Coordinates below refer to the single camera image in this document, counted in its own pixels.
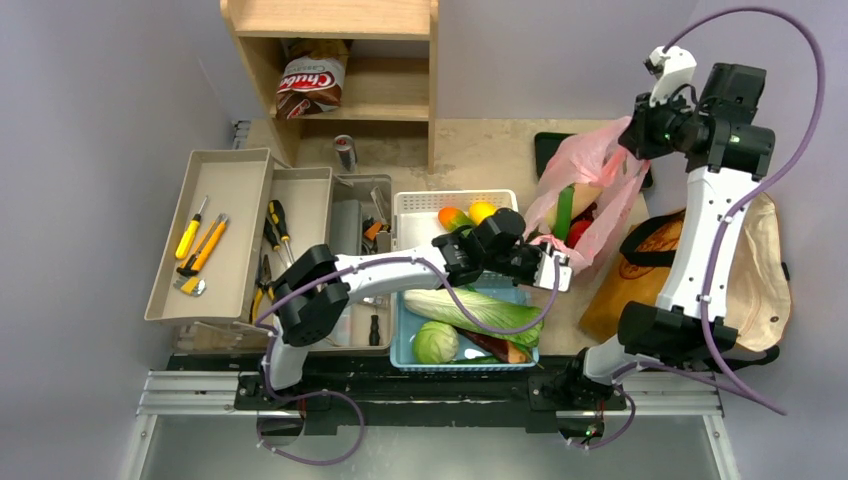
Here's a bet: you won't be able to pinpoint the green napa cabbage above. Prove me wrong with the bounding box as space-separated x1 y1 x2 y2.
403 288 544 348

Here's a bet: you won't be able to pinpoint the pink plastic grocery bag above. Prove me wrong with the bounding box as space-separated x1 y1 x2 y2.
523 116 650 275

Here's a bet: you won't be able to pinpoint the green cucumber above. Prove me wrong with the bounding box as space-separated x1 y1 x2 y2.
551 184 575 242

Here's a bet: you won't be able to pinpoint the brown Trader Joe's bag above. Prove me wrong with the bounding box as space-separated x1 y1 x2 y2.
579 193 792 352

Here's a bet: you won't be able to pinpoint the white daikon radish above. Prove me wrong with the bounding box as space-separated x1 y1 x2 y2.
546 183 603 232

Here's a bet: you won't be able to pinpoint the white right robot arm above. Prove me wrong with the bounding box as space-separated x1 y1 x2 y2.
561 63 775 407

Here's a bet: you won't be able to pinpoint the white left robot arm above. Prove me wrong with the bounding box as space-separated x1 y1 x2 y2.
259 208 572 409

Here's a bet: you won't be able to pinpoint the yellow lemon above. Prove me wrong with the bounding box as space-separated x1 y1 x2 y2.
468 201 497 225

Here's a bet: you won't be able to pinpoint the orange green mango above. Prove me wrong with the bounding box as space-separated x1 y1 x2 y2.
437 207 474 232

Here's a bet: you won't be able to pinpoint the white perforated basket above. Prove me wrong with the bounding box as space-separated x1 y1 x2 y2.
392 189 518 267

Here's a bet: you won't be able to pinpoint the black tray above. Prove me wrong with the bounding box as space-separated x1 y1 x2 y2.
533 131 655 194

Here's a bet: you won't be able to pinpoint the blue perforated basket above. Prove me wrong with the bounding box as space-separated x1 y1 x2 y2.
390 273 539 373

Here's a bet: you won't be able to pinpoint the orange hex key set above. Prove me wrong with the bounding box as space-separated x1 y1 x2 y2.
363 220 391 242

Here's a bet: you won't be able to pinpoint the small black screwdriver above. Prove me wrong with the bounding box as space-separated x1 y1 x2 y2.
368 314 381 346

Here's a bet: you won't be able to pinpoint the beige toolbox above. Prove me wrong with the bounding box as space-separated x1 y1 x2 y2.
271 176 394 356

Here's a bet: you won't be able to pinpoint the grey plastic case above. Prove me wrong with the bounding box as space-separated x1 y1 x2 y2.
329 200 362 256

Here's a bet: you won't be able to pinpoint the wooden shelf unit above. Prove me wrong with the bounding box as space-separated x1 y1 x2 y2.
220 1 439 169

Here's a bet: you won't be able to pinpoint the silver drink can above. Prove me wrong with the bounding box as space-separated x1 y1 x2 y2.
333 135 358 173

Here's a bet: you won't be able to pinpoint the black yellow screwdriver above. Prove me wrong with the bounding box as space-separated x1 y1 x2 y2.
263 218 281 255
268 199 294 265

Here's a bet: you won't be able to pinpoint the Chubs snack bag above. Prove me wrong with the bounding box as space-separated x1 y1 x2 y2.
275 38 353 120

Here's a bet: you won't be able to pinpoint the beige toolbox tray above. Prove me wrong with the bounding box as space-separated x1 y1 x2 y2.
142 147 336 339

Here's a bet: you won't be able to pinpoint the orange utility knife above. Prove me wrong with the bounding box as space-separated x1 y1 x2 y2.
176 213 229 277

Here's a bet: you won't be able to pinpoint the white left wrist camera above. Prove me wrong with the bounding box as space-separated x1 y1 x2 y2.
533 252 573 292

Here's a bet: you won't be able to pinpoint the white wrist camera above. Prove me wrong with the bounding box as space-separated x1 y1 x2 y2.
533 252 573 292
644 46 697 107

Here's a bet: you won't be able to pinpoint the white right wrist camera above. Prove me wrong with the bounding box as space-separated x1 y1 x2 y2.
644 46 697 107

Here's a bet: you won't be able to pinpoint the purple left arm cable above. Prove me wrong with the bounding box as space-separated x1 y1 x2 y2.
252 256 564 466

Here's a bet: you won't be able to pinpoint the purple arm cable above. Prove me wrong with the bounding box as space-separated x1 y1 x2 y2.
569 7 827 452
252 256 564 466

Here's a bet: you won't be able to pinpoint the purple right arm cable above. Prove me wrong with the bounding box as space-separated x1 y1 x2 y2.
569 7 827 452

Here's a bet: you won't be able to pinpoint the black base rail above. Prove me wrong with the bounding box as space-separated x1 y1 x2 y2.
139 354 723 439

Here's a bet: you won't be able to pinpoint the yellow handled pliers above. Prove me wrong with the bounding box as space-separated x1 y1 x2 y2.
249 254 274 325

